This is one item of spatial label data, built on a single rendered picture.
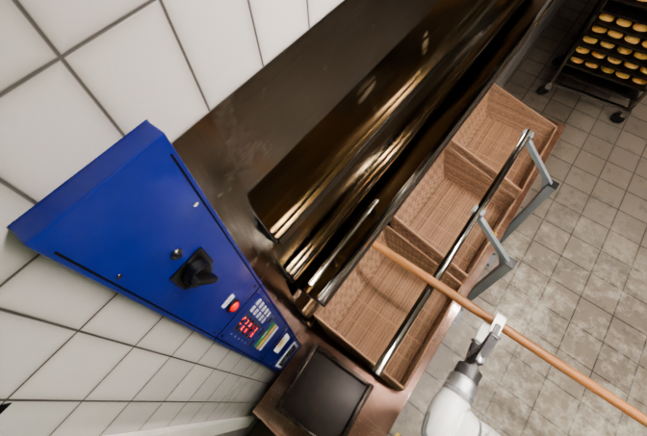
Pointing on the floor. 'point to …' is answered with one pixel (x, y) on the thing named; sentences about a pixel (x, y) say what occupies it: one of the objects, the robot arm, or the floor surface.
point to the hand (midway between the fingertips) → (493, 322)
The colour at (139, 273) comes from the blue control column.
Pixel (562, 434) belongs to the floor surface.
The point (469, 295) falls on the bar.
